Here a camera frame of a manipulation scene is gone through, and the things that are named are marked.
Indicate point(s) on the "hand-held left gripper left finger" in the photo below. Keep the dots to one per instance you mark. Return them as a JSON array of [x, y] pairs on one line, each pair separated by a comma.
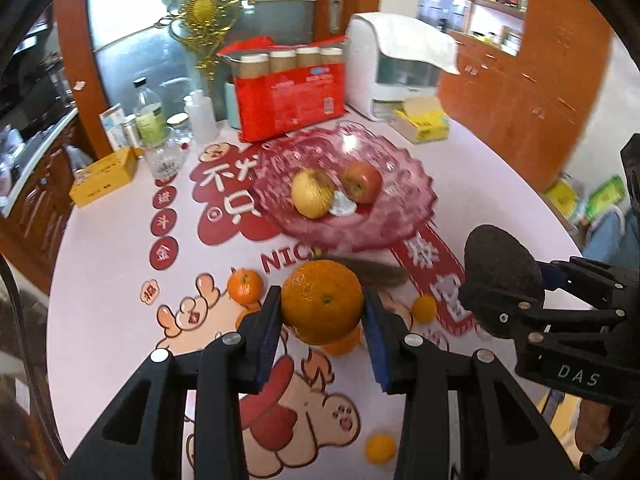
[[267, 350]]

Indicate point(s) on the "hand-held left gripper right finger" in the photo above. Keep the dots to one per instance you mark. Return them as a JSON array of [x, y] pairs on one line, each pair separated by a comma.
[[377, 350]]

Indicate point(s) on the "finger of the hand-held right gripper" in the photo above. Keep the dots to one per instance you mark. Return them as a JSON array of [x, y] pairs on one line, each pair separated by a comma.
[[575, 272], [550, 317]]

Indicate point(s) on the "small tangerine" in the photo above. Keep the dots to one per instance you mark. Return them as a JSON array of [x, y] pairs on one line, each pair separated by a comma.
[[381, 449], [425, 308], [342, 347]]

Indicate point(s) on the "tangerine with green stem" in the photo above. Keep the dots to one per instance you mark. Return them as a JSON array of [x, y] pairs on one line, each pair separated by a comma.
[[245, 285]]

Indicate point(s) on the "large orange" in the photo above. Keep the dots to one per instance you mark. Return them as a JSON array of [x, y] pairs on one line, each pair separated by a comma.
[[320, 300]]

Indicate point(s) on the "dark avocado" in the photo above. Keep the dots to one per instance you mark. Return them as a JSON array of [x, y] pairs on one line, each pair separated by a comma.
[[495, 265]]

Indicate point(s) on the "dark green cucumber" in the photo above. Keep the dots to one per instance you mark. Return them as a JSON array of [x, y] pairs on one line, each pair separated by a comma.
[[385, 274]]

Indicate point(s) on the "pink glass fruit plate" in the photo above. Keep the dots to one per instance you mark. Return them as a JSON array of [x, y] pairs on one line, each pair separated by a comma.
[[395, 220]]

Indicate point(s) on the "green packet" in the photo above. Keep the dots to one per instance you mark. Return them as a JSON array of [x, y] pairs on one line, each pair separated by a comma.
[[605, 197]]

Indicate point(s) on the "yellow pear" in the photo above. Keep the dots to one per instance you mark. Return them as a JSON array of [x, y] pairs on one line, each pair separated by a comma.
[[312, 192]]

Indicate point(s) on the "red apple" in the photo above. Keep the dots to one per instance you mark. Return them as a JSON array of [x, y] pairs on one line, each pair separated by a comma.
[[362, 182]]

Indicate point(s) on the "yellow tissue box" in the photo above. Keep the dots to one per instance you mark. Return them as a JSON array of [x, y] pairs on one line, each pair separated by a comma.
[[422, 120]]

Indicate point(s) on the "clear glass cup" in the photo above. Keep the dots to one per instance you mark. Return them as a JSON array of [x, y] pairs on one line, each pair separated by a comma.
[[161, 160]]

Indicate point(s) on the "yellow tin box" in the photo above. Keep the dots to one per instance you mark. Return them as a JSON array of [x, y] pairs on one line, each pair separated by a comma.
[[102, 177]]

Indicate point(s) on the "small glass jar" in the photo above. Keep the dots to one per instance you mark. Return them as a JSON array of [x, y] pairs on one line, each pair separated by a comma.
[[179, 127]]

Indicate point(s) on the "white plastic bottle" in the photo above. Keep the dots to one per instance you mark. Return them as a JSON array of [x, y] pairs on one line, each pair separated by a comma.
[[201, 117]]

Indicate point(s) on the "teal cup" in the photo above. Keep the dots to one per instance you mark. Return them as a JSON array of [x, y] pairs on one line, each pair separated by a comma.
[[232, 107]]

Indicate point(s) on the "red paper cup package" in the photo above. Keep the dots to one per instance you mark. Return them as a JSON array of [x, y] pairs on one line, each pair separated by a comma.
[[290, 100]]

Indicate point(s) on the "metal can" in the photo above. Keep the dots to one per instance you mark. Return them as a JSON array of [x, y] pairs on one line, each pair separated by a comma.
[[130, 132]]

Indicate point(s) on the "clear bottle with green label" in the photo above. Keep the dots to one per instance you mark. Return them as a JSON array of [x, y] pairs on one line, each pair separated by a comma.
[[149, 120]]

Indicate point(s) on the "white carton box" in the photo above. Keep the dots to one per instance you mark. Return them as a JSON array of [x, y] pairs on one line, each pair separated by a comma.
[[111, 127]]

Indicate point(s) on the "white countertop appliance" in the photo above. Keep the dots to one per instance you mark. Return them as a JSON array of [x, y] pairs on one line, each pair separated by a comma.
[[362, 75]]

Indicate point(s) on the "white towel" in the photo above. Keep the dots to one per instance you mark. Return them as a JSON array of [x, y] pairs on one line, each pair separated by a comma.
[[415, 42]]

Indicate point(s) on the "kitchen counter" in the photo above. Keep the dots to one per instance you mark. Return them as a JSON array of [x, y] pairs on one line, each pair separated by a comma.
[[40, 145]]

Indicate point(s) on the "frosted glass door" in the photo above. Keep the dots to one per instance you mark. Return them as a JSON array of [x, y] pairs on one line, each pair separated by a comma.
[[130, 35]]

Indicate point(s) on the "gold hanging ornament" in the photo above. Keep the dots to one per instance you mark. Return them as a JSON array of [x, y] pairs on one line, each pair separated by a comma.
[[202, 10]]

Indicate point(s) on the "wooden wall cabinet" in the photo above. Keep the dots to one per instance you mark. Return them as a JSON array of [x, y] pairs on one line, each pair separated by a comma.
[[550, 85]]

